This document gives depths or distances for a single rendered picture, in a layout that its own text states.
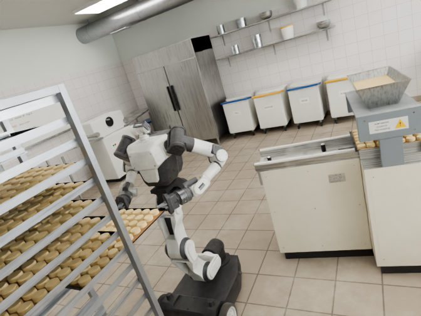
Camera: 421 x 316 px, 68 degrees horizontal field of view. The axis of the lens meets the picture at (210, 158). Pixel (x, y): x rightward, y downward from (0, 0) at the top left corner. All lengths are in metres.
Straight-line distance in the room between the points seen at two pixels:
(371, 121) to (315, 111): 3.76
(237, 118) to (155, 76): 1.82
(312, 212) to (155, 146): 1.30
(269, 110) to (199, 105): 1.32
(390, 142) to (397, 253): 0.80
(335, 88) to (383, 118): 3.64
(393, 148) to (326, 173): 0.48
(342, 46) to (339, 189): 4.10
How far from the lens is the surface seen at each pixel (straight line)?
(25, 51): 6.54
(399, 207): 2.32
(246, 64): 6.57
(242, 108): 6.08
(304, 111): 5.81
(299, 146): 2.61
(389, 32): 6.20
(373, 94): 2.12
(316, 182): 2.40
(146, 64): 6.58
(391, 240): 2.45
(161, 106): 6.56
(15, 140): 1.25
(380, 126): 2.08
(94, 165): 1.39
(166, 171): 1.95
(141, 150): 1.93
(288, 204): 2.50
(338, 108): 5.74
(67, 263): 1.48
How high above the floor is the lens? 1.78
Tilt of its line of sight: 18 degrees down
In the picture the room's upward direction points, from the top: 17 degrees counter-clockwise
